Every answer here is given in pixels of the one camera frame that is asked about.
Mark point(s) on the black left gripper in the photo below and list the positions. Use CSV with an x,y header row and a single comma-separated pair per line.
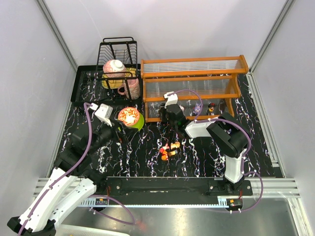
x,y
117,129

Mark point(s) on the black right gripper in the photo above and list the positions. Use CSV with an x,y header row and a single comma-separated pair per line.
x,y
170,120

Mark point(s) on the brown rabbit toy figure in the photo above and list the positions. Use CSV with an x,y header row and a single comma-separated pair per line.
x,y
175,145

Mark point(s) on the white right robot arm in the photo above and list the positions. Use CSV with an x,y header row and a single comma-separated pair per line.
x,y
228,133

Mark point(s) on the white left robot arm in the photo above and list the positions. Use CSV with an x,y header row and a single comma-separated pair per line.
x,y
71,180

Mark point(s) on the wooden tiered display shelf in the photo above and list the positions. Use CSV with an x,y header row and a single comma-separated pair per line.
x,y
196,80

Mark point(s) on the lime green plate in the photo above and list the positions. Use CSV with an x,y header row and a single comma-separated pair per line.
x,y
139,124

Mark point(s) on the orange patterned white bowl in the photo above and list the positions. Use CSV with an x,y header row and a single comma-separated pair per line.
x,y
129,116

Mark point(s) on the purple bunny toy figure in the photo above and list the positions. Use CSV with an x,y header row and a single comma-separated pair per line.
x,y
197,109

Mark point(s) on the pink floral mug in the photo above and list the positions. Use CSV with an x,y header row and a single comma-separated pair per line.
x,y
130,88

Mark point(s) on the pink piglet toy figure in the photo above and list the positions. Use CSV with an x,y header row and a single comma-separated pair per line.
x,y
164,148

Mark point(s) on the yellow plate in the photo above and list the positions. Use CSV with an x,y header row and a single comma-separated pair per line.
x,y
115,80

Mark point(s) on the yellow bear toy figure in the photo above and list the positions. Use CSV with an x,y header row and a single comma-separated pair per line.
x,y
164,156

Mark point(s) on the Snow White toy figure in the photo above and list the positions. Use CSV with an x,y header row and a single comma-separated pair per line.
x,y
210,109

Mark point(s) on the black drain tray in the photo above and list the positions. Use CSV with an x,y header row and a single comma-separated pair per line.
x,y
88,88

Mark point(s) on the pink floral bowl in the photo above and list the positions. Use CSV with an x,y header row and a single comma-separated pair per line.
x,y
114,69

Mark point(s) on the white plastic bin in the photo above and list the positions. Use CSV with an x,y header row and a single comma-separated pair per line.
x,y
70,230

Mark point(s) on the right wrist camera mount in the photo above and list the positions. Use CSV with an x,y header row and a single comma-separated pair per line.
x,y
171,98

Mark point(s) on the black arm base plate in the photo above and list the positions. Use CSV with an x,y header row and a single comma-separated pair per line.
x,y
116,186

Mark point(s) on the black wire dish rack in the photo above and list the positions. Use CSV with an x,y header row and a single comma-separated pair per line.
x,y
121,48

